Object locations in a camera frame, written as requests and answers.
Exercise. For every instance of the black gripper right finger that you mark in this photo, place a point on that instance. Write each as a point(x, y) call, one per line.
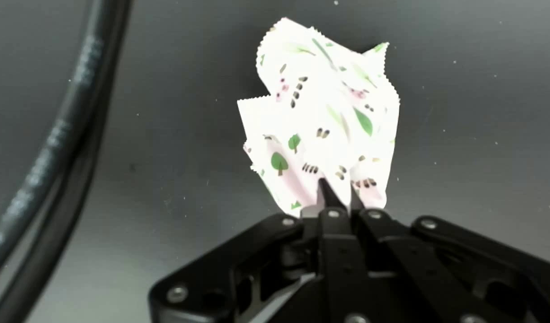
point(407, 263)

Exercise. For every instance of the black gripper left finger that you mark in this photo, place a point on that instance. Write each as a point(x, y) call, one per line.
point(339, 252)

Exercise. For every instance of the white cloth with green leaves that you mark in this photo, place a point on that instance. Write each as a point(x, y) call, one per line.
point(323, 114)

